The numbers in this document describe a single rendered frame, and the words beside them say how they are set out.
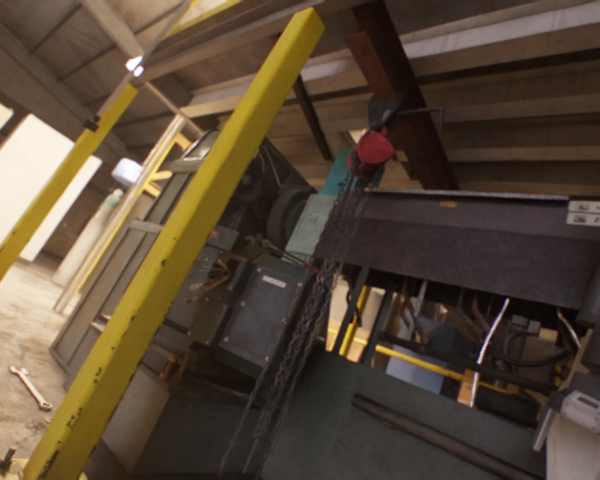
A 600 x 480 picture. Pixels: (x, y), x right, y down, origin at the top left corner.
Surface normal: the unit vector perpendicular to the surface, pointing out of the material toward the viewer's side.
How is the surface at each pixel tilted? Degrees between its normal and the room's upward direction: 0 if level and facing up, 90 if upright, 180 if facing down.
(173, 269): 90
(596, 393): 90
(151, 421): 90
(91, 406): 90
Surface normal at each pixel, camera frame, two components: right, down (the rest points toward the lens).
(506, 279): -0.51, -0.49
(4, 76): 0.77, 0.10
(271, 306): -0.22, -0.43
